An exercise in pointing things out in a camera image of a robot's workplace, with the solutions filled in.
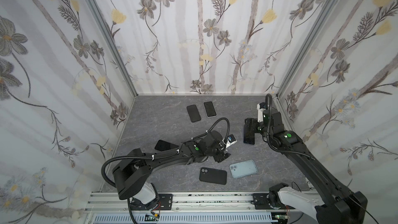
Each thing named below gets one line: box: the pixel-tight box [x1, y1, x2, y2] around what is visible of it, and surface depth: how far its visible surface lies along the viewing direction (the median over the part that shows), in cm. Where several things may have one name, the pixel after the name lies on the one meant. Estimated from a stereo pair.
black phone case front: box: [199, 166, 227, 186], surface depth 84 cm
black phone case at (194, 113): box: [186, 104, 202, 123], surface depth 113 cm
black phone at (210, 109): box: [203, 100, 218, 118], surface depth 113 cm
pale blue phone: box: [229, 159, 259, 179], surface depth 88 cm
